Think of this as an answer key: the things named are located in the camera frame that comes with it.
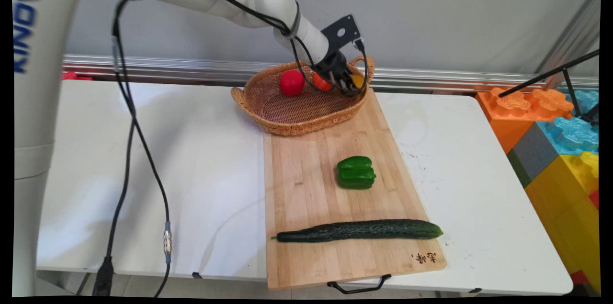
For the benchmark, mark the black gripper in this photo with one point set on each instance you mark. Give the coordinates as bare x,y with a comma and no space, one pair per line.
330,64

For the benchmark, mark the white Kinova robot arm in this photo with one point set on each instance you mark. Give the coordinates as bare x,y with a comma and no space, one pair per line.
38,103

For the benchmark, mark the yellow-orange fruit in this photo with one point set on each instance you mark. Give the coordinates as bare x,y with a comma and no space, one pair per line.
358,81

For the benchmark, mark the red-orange tomato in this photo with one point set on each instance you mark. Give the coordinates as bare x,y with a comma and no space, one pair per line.
321,83

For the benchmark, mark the red apple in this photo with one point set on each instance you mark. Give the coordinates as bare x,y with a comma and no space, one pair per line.
292,84

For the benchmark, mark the woven wicker basket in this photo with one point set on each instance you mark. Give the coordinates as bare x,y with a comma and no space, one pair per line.
297,117

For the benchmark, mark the green bell pepper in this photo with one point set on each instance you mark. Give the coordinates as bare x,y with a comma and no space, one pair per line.
355,173

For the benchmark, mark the wooden cutting board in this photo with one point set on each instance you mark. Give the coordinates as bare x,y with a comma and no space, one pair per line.
306,189

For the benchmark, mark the dark green cucumber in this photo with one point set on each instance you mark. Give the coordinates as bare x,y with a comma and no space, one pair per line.
359,230

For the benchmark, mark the orange foam block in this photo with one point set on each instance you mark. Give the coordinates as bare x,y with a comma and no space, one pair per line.
503,124

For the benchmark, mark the gray foam block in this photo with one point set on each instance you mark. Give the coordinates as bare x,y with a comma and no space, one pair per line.
534,153

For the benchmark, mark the black tripod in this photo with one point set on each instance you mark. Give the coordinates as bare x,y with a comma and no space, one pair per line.
567,84

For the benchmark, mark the blue foam block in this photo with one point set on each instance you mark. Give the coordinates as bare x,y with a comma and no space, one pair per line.
572,134

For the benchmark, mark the small red object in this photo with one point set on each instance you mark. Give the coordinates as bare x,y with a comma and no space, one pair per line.
76,76

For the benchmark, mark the red foam block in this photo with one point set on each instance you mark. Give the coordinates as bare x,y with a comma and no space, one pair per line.
578,277

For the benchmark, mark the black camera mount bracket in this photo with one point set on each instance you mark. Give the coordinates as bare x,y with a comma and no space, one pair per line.
352,26

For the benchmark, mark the aluminium rail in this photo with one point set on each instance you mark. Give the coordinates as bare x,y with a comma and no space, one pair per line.
191,69

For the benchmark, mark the slanted aluminium post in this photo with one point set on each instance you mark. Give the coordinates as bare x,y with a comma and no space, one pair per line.
572,31

